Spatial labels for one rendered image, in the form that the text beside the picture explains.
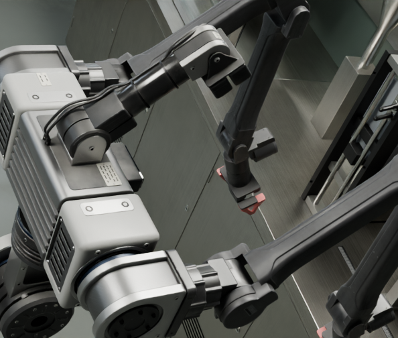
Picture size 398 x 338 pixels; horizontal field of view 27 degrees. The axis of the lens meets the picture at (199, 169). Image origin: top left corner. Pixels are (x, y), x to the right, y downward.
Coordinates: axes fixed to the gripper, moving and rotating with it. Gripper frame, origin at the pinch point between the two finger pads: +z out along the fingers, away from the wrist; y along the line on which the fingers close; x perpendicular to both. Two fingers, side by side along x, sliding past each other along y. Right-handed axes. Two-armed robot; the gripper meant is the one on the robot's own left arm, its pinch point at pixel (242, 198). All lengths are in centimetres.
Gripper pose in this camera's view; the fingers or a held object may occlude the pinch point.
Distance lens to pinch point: 214.0
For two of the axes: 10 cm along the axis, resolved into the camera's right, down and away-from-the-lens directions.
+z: 1.4, 5.7, 8.1
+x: -8.9, 4.2, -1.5
